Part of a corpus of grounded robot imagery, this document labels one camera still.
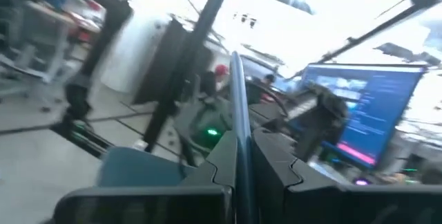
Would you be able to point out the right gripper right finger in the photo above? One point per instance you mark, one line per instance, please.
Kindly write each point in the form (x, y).
(273, 172)

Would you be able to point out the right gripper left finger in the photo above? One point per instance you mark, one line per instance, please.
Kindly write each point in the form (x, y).
(217, 172)

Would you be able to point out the blue pen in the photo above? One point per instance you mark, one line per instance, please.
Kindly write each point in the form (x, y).
(240, 113)

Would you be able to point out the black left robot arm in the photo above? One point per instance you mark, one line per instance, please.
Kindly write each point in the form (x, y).
(203, 123)

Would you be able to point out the teal plastic bin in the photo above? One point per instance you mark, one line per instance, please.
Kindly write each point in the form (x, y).
(138, 168)

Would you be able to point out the person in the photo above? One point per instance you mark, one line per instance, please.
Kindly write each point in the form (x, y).
(219, 75)
(267, 82)

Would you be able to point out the monitor with blue screen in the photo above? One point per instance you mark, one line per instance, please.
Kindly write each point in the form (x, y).
(373, 106)

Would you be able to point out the black partition panel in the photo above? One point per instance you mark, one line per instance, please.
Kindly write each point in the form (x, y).
(162, 61)

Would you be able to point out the black background rig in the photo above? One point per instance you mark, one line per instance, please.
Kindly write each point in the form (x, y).
(103, 44)

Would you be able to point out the grey background desk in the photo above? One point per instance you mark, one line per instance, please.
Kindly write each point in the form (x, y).
(41, 27)

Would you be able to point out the black frame post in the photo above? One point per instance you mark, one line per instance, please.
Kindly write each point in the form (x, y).
(193, 51)

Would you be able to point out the black frame beam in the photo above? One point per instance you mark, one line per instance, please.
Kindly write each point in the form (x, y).
(380, 27)

